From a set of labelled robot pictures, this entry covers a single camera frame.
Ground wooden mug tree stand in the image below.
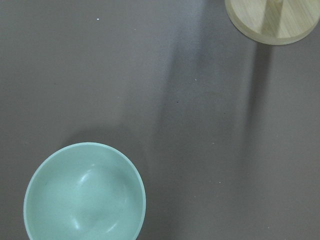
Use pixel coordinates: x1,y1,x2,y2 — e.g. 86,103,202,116
224,0,320,46

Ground green bowl on right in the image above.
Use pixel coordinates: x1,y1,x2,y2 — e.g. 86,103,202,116
23,142,146,240

